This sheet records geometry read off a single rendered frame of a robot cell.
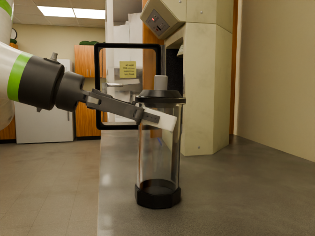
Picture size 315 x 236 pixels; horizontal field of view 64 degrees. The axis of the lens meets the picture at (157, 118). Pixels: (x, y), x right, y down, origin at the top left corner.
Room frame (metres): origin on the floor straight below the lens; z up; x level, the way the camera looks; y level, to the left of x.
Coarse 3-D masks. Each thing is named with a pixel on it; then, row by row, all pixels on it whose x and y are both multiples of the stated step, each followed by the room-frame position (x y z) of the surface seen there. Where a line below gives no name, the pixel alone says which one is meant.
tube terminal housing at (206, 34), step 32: (192, 0) 0.90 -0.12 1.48; (224, 0) 0.98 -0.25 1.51; (192, 32) 0.90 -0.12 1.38; (224, 32) 0.99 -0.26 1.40; (192, 64) 0.90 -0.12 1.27; (224, 64) 1.00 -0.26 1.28; (192, 96) 0.90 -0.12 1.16; (224, 96) 1.01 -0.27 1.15; (192, 128) 0.90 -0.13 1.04; (224, 128) 1.02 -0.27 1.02
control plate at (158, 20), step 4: (152, 12) 1.00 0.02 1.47; (156, 12) 0.97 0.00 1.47; (152, 16) 1.04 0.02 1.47; (156, 16) 1.01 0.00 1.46; (160, 16) 0.97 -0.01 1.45; (148, 20) 1.11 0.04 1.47; (152, 20) 1.07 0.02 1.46; (156, 20) 1.04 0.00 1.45; (160, 20) 1.00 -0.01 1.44; (164, 20) 0.98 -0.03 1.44; (148, 24) 1.15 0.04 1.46; (152, 24) 1.11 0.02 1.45; (156, 24) 1.07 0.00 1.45; (160, 24) 1.04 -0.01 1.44; (164, 24) 1.01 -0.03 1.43; (152, 28) 1.14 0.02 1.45; (156, 28) 1.11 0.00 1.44; (160, 28) 1.07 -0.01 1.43; (164, 28) 1.04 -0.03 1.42; (156, 32) 1.15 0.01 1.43; (160, 32) 1.11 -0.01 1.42
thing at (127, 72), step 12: (108, 48) 1.17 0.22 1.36; (120, 48) 1.17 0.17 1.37; (108, 60) 1.17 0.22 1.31; (120, 60) 1.17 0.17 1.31; (132, 60) 1.18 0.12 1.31; (144, 60) 1.18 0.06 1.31; (108, 72) 1.17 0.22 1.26; (120, 72) 1.17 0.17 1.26; (132, 72) 1.18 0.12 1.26; (144, 72) 1.18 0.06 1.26; (108, 84) 1.17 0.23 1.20; (120, 84) 1.17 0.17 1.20; (132, 84) 1.18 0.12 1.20; (144, 84) 1.18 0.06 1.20; (120, 96) 1.17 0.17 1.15; (132, 96) 1.18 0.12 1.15; (108, 120) 1.17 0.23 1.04; (120, 120) 1.17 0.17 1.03; (132, 120) 1.18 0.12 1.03
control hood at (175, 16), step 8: (152, 0) 0.92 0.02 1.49; (160, 0) 0.88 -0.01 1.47; (168, 0) 0.88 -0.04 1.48; (176, 0) 0.88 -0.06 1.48; (184, 0) 0.89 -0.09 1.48; (144, 8) 1.05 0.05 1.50; (152, 8) 0.98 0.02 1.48; (160, 8) 0.92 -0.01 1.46; (168, 8) 0.88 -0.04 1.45; (176, 8) 0.88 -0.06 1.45; (184, 8) 0.89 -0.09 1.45; (144, 16) 1.11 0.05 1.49; (168, 16) 0.92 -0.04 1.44; (176, 16) 0.88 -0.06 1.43; (184, 16) 0.89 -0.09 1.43; (168, 24) 0.98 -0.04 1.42; (176, 24) 0.93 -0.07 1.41; (168, 32) 1.05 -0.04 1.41
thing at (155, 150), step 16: (144, 96) 0.49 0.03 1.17; (176, 112) 0.50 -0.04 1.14; (144, 128) 0.50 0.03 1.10; (160, 128) 0.49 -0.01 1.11; (176, 128) 0.50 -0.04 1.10; (144, 144) 0.50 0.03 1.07; (160, 144) 0.49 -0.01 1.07; (176, 144) 0.50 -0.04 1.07; (144, 160) 0.50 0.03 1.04; (160, 160) 0.49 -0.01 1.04; (176, 160) 0.51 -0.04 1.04; (144, 176) 0.50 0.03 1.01; (160, 176) 0.49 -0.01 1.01; (176, 176) 0.51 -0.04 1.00; (160, 192) 0.49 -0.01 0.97
